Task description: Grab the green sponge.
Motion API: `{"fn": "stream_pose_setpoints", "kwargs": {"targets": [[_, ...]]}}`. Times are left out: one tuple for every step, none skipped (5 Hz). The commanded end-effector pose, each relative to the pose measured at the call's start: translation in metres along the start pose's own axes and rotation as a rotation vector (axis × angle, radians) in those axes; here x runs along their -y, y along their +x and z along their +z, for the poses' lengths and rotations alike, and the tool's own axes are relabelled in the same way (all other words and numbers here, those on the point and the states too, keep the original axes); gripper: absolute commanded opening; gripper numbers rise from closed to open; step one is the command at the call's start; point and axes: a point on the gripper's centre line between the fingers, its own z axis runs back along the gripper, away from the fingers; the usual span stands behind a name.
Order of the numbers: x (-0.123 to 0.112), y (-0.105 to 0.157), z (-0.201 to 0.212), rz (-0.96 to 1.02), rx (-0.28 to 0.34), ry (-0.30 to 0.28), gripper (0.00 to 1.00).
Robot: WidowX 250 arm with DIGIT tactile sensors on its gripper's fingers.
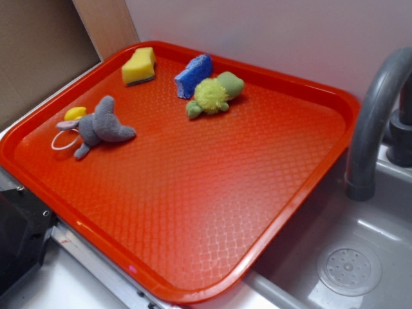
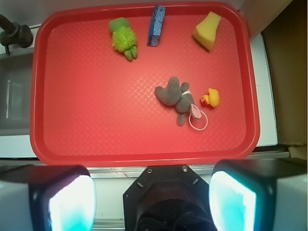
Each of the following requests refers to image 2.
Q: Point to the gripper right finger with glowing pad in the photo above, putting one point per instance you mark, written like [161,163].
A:
[259,195]

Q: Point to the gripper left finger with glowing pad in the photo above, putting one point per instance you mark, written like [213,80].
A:
[46,198]

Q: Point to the yellow sponge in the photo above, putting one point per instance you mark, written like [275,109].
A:
[205,32]

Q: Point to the green fuzzy sponge toy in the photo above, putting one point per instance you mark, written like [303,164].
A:
[124,39]

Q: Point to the blue sponge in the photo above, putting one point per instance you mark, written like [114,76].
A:
[156,25]

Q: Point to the yellow rubber duck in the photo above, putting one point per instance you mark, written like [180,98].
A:
[212,98]

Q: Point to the metal sink basin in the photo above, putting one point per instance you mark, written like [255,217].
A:
[15,93]

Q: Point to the red plastic tray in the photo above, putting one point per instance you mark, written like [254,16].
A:
[90,105]

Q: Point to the grey plush mouse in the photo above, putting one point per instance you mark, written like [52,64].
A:
[179,96]

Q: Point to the dark sink faucet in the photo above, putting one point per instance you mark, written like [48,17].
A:
[14,33]

